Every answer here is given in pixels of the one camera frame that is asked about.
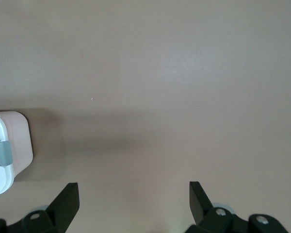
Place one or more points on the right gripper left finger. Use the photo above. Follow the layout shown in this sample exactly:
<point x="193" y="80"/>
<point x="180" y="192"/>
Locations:
<point x="60" y="213"/>

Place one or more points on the pink plastic box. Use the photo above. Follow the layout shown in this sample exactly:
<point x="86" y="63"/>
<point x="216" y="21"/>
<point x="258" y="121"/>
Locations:
<point x="20" y="145"/>

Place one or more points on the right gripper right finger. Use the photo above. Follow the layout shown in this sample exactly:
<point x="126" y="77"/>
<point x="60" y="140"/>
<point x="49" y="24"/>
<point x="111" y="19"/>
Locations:
<point x="208" y="218"/>

